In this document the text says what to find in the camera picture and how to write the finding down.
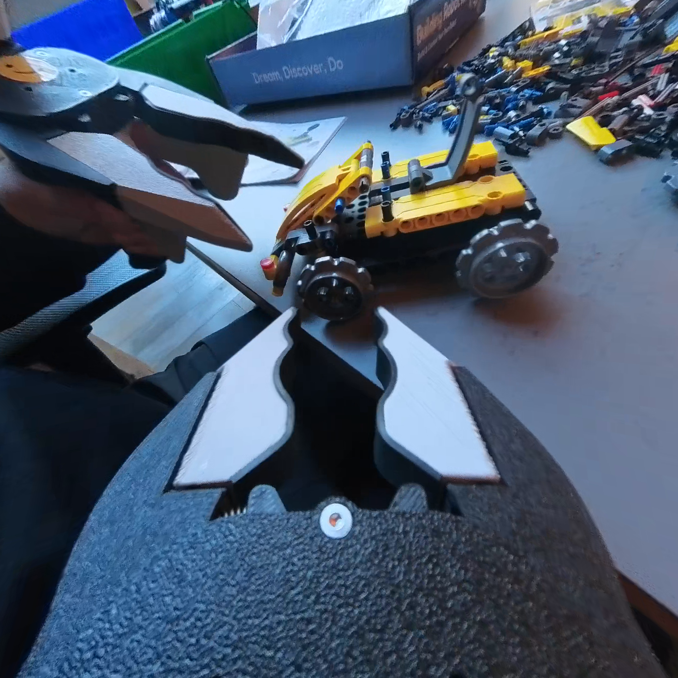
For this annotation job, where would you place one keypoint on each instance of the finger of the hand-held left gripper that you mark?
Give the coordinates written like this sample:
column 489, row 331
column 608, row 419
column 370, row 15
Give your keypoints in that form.
column 212, row 124
column 159, row 190

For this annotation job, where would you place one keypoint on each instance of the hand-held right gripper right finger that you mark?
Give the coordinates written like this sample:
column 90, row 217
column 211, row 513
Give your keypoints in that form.
column 429, row 418

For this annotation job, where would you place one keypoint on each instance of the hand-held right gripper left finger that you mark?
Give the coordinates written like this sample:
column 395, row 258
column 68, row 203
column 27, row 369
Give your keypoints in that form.
column 238, row 413

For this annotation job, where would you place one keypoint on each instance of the yellow black brick toy car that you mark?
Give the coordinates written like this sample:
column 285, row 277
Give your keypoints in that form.
column 439, row 212

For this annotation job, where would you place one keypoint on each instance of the person's left hand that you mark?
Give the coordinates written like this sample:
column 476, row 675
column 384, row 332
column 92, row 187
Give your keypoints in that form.
column 58, row 212

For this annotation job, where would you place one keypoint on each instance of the blue board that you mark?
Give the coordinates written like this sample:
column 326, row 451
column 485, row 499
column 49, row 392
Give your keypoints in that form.
column 79, row 26

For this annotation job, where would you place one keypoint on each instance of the green board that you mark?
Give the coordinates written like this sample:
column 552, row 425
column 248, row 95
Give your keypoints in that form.
column 180, row 53

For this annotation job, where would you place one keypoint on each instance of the instruction booklet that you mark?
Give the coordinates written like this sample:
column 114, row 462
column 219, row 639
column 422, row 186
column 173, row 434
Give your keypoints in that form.
column 296, row 145

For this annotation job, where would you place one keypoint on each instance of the dark blue cardboard box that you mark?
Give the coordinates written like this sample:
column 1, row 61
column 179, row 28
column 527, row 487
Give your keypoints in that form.
column 318, row 69

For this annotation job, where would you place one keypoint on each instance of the wooden plank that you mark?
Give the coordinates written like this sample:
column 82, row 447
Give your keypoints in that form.
column 124, row 357

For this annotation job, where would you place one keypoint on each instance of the grey office chair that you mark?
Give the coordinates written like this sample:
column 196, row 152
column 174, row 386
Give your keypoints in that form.
column 79, row 302

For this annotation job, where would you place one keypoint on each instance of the silver plastic bag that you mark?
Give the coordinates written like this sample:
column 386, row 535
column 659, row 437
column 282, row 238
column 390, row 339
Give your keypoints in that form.
column 328, row 18

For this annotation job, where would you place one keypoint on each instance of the person's legs in dark pants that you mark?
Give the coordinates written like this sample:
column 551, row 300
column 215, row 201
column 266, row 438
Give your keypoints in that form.
column 69, row 466

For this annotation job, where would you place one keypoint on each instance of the yellow curved brick panel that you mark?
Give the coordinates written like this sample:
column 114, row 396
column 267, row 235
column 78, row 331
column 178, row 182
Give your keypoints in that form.
column 589, row 131

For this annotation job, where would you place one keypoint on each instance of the pile of small brick parts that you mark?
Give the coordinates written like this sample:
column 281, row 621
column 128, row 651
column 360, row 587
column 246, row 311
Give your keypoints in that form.
column 577, row 69

